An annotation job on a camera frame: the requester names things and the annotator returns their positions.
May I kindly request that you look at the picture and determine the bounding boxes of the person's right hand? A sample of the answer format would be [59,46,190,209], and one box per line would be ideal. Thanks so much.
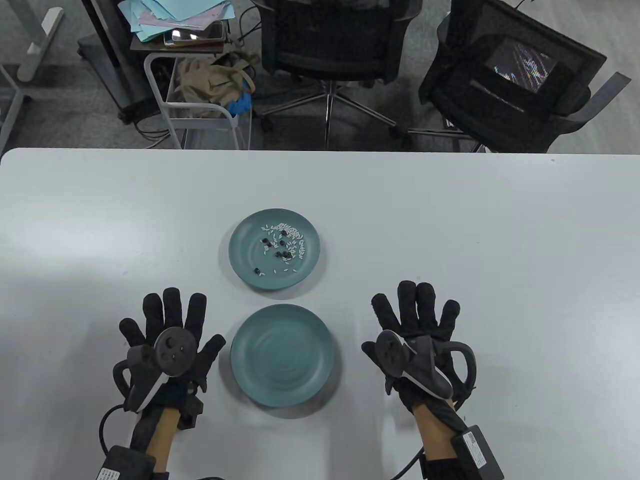
[361,280,476,413]

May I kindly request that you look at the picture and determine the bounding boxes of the person's left hand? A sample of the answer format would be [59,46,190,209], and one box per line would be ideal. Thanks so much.
[119,287,227,416]

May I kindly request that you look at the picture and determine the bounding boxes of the teal plate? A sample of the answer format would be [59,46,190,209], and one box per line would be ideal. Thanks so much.
[228,208,322,292]
[230,303,337,408]

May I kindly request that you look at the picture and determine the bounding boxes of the group of coffee beans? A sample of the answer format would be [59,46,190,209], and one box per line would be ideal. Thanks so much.
[254,229,297,277]

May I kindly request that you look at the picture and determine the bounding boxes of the person's left forearm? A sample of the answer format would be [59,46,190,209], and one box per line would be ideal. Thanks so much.
[129,404,183,476]

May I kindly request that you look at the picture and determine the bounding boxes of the person's right forearm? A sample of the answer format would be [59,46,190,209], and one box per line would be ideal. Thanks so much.
[412,397,476,466]

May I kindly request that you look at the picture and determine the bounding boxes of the black right forearm sensor box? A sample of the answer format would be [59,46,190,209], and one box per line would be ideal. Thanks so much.
[450,425,505,480]

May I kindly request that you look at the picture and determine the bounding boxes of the grey left hand tracker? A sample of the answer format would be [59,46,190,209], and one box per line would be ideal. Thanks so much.
[112,326,199,413]

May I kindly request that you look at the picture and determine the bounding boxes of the grey hand tracker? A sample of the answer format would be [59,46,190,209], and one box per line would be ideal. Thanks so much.
[375,330,477,401]
[112,326,199,413]

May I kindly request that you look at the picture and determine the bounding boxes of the grey right hand tracker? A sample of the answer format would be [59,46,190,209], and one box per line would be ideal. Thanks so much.
[375,330,477,401]

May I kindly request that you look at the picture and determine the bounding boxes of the black left wrist module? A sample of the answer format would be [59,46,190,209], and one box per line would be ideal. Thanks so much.
[177,382,205,428]

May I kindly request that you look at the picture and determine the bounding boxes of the scattered white rice grains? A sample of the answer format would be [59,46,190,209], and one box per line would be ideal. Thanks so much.
[260,221,308,275]

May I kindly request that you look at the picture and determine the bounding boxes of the black chair with grey armrest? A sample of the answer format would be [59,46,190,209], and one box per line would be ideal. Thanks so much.
[407,0,633,153]

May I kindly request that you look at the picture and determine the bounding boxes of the beige cloth bag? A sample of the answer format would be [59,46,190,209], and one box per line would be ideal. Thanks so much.
[174,56,256,118]

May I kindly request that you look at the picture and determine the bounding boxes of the white desk leg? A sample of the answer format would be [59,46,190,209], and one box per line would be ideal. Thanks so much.
[0,62,33,146]
[15,0,66,83]

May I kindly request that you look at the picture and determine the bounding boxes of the brown side table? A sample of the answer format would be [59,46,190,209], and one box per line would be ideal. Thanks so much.
[130,35,226,55]

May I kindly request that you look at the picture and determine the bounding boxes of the phone with shiny screen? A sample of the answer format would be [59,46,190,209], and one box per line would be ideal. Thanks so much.
[164,21,226,47]

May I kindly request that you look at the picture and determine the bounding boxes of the black mesh office chair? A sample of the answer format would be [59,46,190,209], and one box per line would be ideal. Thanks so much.
[252,0,423,151]

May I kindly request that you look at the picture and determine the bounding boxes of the stack of light blue papers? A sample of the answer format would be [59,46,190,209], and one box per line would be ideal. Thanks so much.
[117,0,236,42]

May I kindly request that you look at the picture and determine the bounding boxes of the black left glove cable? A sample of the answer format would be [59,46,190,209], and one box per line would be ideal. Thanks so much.
[98,402,127,455]

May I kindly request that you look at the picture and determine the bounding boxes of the black glove cable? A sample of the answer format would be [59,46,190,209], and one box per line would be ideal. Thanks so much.
[390,449,427,480]
[98,402,127,455]

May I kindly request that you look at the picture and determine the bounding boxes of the black right glove cable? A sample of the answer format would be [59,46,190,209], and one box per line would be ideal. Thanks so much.
[390,449,427,480]

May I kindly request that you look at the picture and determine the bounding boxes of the white wire cart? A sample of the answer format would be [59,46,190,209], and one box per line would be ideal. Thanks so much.
[144,50,252,150]

